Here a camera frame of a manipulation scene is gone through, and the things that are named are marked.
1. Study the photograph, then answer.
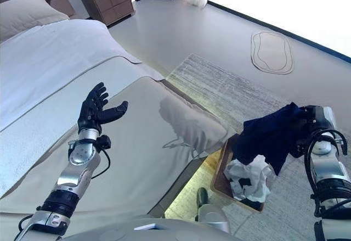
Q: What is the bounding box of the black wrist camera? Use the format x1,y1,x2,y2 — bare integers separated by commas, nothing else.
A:
98,134,112,150
290,139,309,159

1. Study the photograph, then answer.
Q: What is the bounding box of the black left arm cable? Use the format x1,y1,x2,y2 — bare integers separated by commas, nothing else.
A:
18,149,111,232

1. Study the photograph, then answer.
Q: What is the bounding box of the silver robot right leg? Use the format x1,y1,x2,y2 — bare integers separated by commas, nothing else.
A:
195,187,231,235

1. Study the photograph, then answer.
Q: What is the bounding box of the brown wicker basket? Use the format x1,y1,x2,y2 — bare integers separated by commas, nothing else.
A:
210,133,266,214

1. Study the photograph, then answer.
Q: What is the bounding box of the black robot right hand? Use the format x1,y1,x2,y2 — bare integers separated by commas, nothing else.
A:
290,105,338,158

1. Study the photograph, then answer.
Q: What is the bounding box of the beige pillow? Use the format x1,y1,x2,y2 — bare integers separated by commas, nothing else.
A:
0,0,71,44

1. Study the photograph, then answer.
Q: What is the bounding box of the grey robot torso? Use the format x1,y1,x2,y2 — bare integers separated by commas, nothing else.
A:
59,217,242,241

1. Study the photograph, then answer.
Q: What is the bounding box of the dark blue garment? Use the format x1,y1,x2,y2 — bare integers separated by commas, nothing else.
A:
231,102,310,176

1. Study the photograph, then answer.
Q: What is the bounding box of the black window frame strip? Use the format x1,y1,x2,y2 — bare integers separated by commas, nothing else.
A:
207,0,351,64

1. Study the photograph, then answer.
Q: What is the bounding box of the large bed, beige cover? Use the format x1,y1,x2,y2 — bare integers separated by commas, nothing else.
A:
0,76,230,241

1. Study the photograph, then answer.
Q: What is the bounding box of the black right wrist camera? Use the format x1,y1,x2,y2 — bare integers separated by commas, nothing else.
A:
290,139,309,159

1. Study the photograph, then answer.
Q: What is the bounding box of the small beige outlined floor mat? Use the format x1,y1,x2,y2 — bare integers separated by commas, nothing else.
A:
250,30,294,76

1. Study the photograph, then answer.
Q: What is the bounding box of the black garment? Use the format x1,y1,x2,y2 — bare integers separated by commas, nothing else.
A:
230,179,266,204

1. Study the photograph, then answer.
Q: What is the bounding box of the white garment with blue tag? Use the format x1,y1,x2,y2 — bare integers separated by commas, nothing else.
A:
223,154,272,202

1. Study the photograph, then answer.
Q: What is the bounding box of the brown wooden nightstand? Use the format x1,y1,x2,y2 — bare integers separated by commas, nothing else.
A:
76,0,136,27

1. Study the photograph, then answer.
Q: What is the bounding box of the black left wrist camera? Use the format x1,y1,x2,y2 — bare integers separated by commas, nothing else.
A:
98,134,112,150

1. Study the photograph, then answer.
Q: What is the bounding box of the grey striped area rug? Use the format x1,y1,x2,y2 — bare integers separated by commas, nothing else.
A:
156,53,351,241

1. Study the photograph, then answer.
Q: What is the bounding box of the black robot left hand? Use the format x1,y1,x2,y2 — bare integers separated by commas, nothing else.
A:
77,82,129,134

